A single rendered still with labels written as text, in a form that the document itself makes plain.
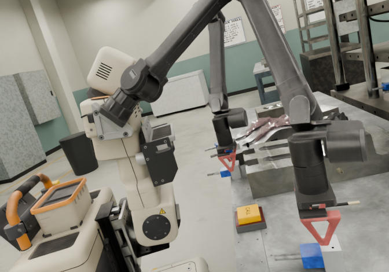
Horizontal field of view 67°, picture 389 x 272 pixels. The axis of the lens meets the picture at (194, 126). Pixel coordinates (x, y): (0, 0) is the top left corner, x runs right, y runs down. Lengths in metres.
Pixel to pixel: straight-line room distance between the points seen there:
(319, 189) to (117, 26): 8.76
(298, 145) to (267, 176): 0.41
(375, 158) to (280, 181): 0.28
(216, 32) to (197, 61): 7.18
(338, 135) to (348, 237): 0.31
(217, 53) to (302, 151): 0.70
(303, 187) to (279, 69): 0.24
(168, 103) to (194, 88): 0.84
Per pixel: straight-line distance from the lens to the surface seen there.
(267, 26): 0.70
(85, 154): 4.93
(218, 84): 1.11
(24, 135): 6.87
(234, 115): 1.06
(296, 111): 0.57
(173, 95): 7.77
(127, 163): 1.10
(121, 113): 0.86
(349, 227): 0.82
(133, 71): 0.84
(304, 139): 0.55
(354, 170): 1.01
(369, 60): 1.91
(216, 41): 1.19
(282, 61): 0.64
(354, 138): 0.54
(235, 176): 1.13
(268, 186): 0.97
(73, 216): 1.17
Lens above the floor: 1.27
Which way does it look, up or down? 13 degrees down
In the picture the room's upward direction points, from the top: 16 degrees counter-clockwise
